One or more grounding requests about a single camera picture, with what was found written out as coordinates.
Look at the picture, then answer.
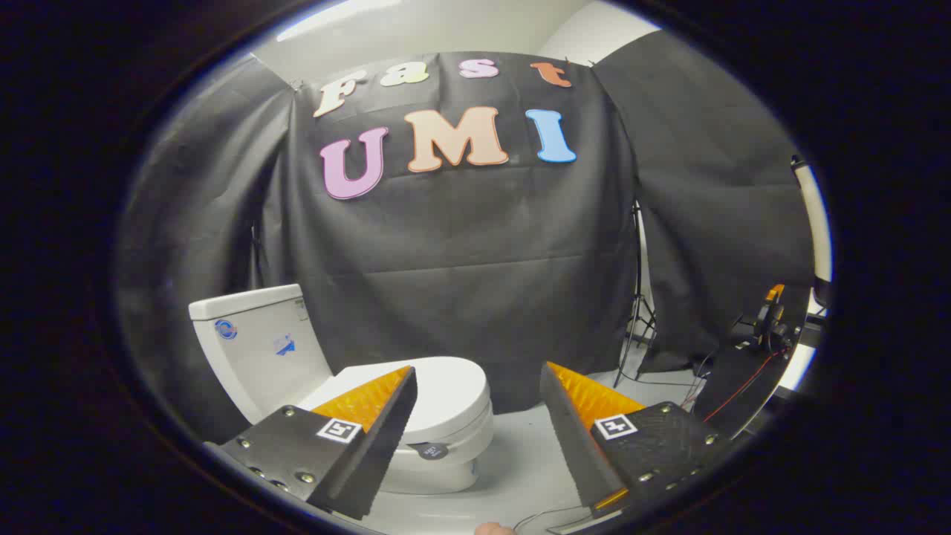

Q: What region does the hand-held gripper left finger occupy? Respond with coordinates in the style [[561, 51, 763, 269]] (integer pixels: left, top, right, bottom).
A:
[[215, 364, 419, 521]]

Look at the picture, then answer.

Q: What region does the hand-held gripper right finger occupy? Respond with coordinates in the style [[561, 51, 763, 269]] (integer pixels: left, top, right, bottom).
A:
[[539, 361, 736, 519]]

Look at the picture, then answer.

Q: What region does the white toilet lid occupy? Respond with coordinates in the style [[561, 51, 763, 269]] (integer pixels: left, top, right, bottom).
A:
[[296, 356, 493, 447]]

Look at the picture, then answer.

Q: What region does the white toilet seat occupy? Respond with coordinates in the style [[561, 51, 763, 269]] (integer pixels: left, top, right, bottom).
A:
[[397, 416, 495, 470]]

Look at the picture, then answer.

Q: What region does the white ceramic toilet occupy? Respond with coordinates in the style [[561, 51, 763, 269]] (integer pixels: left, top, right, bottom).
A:
[[188, 284, 495, 495]]

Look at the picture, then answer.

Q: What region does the black tripod light stand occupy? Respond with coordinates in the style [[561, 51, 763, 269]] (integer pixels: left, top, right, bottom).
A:
[[614, 199, 659, 389]]

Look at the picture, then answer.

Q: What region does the black backdrop cloth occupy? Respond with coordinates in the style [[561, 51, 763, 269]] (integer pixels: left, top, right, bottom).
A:
[[117, 30, 817, 445]]

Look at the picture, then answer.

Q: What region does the orange and black device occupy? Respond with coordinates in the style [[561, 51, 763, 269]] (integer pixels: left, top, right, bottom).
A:
[[732, 284, 794, 354]]

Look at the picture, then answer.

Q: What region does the red cable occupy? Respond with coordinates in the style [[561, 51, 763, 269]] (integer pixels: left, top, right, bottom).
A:
[[701, 348, 782, 424]]

